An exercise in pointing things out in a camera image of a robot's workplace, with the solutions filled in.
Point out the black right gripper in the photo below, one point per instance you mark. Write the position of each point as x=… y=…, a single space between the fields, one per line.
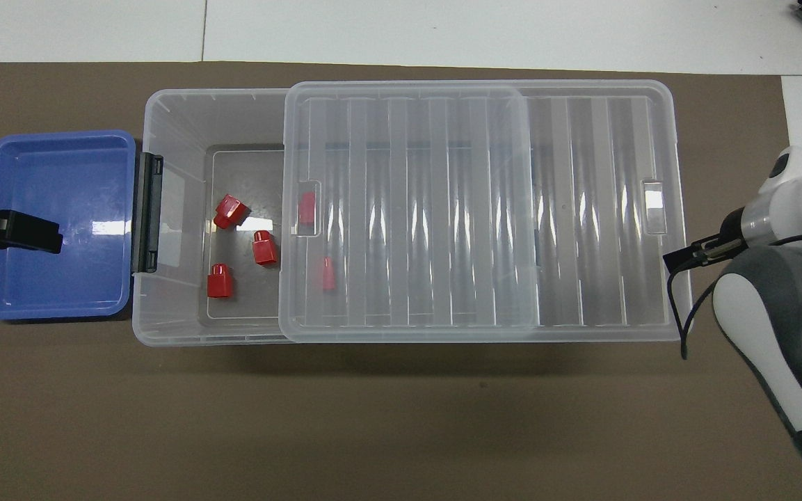
x=733 y=226

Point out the clear plastic storage box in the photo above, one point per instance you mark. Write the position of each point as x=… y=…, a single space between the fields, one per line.
x=178 y=139

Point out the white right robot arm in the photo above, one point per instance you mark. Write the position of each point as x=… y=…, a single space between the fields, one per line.
x=755 y=313

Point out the red toy block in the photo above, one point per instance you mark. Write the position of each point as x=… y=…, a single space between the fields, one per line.
x=265 y=249
x=220 y=282
x=307 y=209
x=327 y=273
x=231 y=211

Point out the blue plastic tray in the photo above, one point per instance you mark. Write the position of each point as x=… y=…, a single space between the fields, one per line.
x=60 y=181

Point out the brown table mat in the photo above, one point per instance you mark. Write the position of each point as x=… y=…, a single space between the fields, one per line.
x=400 y=417

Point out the clear ribbed plastic lid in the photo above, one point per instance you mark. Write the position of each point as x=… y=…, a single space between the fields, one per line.
x=581 y=209

